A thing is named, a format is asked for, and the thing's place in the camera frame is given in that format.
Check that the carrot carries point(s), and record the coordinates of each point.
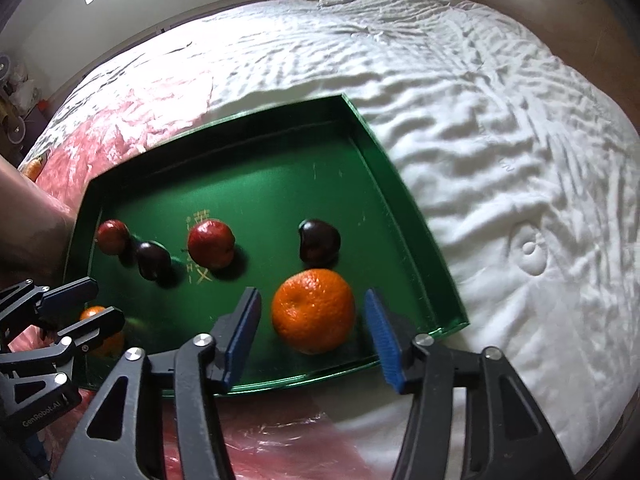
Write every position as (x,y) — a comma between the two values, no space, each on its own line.
(31,169)

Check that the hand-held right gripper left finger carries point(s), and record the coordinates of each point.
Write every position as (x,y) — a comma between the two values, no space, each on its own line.
(242,330)

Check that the large orange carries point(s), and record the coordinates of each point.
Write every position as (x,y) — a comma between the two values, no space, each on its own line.
(314,310)

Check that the black electric kettle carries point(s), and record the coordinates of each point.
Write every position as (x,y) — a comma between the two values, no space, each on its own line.
(30,220)

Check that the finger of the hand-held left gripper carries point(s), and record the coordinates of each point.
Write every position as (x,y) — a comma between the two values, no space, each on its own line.
(95,327)
(70,292)

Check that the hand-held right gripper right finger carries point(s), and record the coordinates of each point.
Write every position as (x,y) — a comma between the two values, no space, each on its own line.
(382,340)

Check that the clear plastic bag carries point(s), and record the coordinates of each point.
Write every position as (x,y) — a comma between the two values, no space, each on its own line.
(24,87)

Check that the dark plum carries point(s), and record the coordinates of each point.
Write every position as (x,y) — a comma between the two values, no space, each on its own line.
(152,259)
(319,241)

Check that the green tray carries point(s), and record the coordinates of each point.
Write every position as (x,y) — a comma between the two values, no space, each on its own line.
(275,185)

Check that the wooden headboard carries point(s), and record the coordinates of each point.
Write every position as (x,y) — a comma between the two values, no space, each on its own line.
(525,0)

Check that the pink plastic sheet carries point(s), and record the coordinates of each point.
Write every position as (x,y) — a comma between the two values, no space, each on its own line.
(115,115)

